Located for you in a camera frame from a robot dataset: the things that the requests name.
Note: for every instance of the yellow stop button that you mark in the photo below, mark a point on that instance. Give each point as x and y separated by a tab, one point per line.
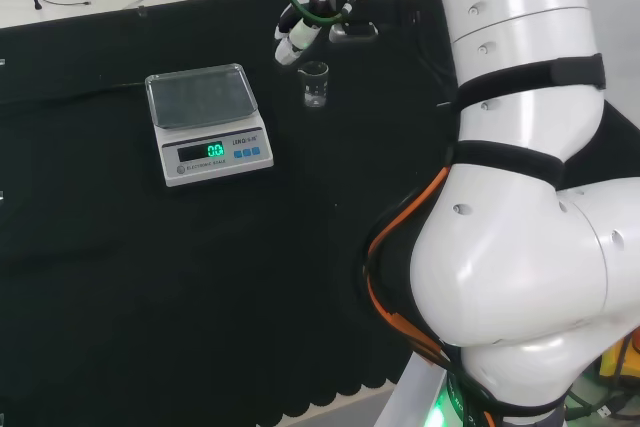
617	362

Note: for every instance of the small clear glass beaker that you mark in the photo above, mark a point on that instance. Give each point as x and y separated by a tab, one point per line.
315	88

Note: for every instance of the clear cloth clip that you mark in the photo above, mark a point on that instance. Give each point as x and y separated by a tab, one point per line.
142	11

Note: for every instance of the black bench cloth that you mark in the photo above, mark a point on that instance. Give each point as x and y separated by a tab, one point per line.
150	297

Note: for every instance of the electronic balance with steel pan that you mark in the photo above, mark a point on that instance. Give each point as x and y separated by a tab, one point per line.
215	157

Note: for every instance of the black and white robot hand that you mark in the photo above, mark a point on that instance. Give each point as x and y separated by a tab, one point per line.
302	34

